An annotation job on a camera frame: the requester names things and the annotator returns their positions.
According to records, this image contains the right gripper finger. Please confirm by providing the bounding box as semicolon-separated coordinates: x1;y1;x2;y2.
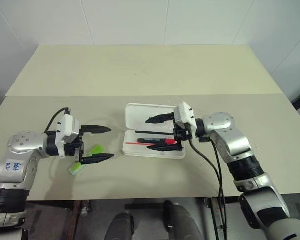
145;112;176;125
146;143;184;153

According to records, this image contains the metal table frame bracket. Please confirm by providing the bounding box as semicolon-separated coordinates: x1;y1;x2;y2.
204;197;227;240

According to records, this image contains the green marker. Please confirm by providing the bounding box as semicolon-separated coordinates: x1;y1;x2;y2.
68;145;105;176

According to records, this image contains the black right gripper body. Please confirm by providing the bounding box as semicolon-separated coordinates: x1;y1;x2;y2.
172;119;192;152

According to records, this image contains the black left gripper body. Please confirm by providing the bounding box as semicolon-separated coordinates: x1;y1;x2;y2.
64;124;86;165

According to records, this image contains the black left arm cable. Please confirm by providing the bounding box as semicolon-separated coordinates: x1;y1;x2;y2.
44;107;73;134

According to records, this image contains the small dark rounded shape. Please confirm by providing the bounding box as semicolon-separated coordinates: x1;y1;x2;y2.
106;211;136;240

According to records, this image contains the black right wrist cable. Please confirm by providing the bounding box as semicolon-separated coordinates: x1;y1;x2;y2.
187;137;228;240

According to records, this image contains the black marker with red cap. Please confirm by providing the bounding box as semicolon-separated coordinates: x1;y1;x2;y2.
136;138;176;146

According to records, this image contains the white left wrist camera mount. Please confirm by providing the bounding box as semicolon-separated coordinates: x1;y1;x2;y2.
55;114;81;159

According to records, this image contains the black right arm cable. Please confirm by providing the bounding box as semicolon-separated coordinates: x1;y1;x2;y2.
207;138;223;201

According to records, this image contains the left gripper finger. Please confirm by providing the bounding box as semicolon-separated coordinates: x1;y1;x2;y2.
80;153;115;165
81;124;112;135

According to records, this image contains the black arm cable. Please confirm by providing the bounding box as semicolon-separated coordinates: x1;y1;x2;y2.
207;138;223;201
44;107;73;134

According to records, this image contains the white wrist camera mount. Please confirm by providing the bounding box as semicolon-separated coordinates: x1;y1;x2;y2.
173;101;197;129
55;114;81;159

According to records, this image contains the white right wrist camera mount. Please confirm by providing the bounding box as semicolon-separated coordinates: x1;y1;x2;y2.
173;101;197;129

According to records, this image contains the thin black pen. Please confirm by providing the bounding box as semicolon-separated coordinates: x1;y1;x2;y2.
134;129;175;136

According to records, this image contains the white label with blue writing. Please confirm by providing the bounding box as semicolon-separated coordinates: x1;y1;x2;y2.
2;158;23;174

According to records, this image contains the large dark rounded shape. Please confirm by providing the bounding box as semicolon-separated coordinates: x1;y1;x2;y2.
163;199;205;240

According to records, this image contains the white plastic pencil case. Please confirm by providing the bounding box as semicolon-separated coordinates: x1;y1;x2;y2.
121;103;187;160

